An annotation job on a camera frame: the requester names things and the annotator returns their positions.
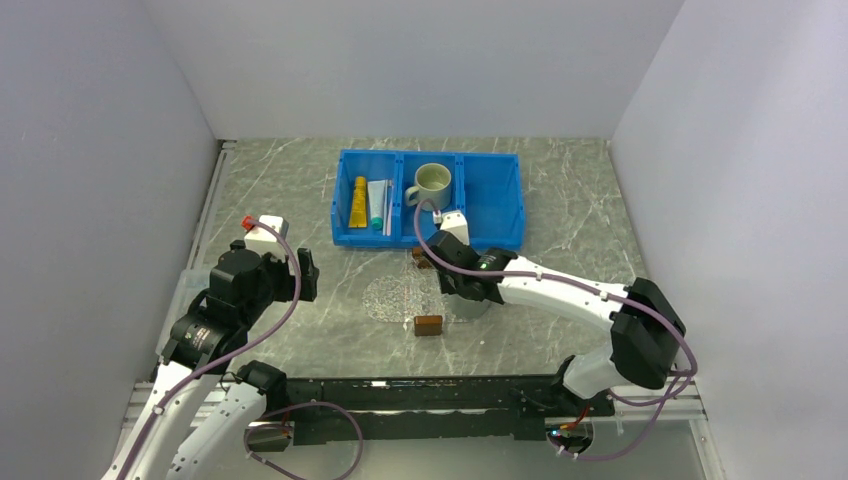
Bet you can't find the clear acrylic toothbrush holder tray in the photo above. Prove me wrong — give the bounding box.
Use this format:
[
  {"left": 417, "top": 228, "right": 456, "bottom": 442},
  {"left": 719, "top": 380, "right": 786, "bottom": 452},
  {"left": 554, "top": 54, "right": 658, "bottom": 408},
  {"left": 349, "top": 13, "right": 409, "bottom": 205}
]
[{"left": 408, "top": 247, "right": 448, "bottom": 337}]

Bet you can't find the grey ceramic mug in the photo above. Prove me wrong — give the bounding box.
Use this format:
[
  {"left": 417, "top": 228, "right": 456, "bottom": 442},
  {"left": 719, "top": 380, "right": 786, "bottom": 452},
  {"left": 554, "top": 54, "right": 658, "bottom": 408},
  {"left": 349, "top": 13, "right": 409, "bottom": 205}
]
[{"left": 445, "top": 295, "right": 491, "bottom": 322}]

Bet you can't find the blue three-compartment bin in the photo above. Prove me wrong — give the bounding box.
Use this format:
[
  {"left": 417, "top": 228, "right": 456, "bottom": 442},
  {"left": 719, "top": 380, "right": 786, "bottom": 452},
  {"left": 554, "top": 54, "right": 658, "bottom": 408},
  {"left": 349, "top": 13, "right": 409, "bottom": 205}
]
[{"left": 330, "top": 149, "right": 527, "bottom": 252}]

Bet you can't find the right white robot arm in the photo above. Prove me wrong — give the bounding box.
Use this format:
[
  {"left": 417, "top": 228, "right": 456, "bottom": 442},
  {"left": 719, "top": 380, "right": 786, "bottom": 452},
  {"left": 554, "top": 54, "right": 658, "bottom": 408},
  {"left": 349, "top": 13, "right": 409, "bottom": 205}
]
[{"left": 423, "top": 231, "right": 685, "bottom": 415}]

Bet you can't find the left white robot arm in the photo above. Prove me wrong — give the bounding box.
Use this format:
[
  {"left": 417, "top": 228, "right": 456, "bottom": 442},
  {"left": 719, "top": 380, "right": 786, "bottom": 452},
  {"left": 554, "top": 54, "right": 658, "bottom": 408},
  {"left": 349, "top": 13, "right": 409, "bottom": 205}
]
[{"left": 104, "top": 240, "right": 320, "bottom": 479}]

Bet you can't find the yellow toothpaste tube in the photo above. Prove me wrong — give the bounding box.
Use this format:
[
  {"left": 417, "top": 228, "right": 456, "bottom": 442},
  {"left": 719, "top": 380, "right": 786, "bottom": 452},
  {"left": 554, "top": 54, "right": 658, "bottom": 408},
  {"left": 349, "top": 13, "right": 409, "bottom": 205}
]
[{"left": 348, "top": 176, "right": 369, "bottom": 229}]

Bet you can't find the pink toothbrush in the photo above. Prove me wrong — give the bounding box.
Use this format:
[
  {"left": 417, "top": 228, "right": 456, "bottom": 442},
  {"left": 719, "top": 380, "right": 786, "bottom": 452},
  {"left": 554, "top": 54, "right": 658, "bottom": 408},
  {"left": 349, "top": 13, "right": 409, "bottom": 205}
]
[{"left": 384, "top": 180, "right": 394, "bottom": 237}]

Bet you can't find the white green-capped toothpaste tube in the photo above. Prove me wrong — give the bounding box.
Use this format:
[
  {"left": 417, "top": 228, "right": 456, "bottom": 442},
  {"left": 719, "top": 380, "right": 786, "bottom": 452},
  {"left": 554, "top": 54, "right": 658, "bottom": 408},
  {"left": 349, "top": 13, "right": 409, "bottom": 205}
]
[{"left": 367, "top": 179, "right": 389, "bottom": 231}]

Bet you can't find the clear plastic screw box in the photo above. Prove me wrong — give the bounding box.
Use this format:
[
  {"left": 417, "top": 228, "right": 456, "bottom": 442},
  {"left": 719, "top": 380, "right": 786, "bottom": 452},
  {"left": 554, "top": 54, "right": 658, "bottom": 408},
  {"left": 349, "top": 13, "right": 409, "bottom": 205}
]
[{"left": 155, "top": 268, "right": 210, "bottom": 355}]

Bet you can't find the cream ceramic mug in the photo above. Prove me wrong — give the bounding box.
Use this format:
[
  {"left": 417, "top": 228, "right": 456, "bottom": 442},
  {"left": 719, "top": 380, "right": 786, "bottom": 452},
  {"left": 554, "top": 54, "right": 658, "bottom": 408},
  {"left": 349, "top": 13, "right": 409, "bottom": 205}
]
[{"left": 404, "top": 163, "right": 453, "bottom": 211}]

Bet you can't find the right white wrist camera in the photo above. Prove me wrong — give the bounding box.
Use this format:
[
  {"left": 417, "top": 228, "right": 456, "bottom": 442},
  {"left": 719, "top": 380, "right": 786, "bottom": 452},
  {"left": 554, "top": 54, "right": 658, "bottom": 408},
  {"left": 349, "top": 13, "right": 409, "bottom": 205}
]
[{"left": 432, "top": 210, "right": 471, "bottom": 246}]

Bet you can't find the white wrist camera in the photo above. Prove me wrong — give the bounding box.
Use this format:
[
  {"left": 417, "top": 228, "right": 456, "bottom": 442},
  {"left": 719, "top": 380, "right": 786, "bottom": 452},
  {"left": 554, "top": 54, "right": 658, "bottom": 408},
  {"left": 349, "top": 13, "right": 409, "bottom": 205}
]
[
  {"left": 242, "top": 215, "right": 289, "bottom": 260},
  {"left": 432, "top": 210, "right": 471, "bottom": 246}
]

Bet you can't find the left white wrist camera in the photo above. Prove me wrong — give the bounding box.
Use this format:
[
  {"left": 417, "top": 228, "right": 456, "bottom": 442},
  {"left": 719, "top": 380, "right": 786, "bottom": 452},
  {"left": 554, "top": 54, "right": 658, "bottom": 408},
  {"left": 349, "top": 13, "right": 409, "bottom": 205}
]
[{"left": 242, "top": 215, "right": 289, "bottom": 260}]

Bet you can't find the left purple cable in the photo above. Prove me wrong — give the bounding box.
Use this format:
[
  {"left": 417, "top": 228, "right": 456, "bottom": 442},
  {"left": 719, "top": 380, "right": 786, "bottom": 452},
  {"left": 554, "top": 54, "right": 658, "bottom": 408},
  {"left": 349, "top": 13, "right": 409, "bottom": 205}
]
[{"left": 115, "top": 221, "right": 364, "bottom": 480}]

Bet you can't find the purple cable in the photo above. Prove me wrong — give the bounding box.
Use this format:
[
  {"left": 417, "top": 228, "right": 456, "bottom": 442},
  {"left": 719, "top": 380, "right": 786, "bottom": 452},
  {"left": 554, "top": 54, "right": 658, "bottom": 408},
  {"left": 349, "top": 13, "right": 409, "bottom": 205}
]
[
  {"left": 115, "top": 221, "right": 364, "bottom": 480},
  {"left": 413, "top": 198, "right": 699, "bottom": 463}
]

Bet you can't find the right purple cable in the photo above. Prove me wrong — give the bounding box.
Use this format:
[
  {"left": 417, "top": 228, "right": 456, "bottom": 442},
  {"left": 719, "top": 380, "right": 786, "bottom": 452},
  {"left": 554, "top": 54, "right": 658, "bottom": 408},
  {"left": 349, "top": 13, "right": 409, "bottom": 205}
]
[{"left": 413, "top": 198, "right": 699, "bottom": 463}]

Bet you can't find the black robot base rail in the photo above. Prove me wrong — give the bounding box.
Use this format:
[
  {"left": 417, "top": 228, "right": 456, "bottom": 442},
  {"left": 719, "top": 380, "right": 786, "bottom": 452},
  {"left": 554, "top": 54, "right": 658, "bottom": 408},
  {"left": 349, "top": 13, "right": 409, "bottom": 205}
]
[{"left": 123, "top": 374, "right": 704, "bottom": 446}]

